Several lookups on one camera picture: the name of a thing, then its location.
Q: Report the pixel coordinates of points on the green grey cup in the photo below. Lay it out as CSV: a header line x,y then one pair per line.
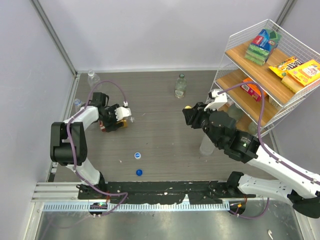
x,y
235,112

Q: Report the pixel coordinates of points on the yellow sponge pack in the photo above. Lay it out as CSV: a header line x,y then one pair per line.
x,y
301,76

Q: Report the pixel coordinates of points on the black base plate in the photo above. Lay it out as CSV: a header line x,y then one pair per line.
x,y
173,192

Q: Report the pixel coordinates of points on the green cap glass bottle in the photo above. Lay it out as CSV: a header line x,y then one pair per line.
x,y
180,86

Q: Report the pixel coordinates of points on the clear bottle blue cap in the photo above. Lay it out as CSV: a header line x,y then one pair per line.
x,y
207,147

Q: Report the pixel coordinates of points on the white slotted cable duct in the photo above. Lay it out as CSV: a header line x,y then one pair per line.
x,y
90,206

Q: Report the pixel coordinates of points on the green sponge pack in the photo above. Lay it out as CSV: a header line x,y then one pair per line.
x,y
262,46

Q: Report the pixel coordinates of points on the blue label water bottle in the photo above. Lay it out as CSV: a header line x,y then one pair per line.
x,y
77,104

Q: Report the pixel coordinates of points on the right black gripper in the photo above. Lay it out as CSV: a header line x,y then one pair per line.
x,y
192,119

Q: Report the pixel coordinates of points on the blue white bottle cap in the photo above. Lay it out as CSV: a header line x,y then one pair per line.
x,y
137,155

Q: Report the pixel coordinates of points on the yellow candy bag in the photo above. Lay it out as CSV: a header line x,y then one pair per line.
x,y
282,69

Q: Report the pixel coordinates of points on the white wire shelf rack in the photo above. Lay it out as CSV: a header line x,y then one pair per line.
x,y
234,68

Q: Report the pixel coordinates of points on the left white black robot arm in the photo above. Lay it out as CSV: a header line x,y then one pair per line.
x,y
68,144

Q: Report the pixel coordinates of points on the dark blue bottle cap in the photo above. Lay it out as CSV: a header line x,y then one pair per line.
x,y
139,172

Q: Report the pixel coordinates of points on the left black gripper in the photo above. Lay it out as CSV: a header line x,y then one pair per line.
x,y
110,126

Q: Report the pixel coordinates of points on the clear empty plastic bottle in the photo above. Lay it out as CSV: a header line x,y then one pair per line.
x,y
92,78

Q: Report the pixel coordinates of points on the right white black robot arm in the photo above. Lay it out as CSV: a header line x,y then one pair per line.
x,y
294,185

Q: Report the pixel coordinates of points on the clear glass on shelf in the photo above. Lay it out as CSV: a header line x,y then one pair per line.
x,y
252,128

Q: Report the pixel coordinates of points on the amber tea bottle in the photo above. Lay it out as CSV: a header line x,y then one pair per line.
x,y
112,124

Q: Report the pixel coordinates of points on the orange red box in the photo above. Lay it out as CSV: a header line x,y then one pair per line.
x,y
253,90

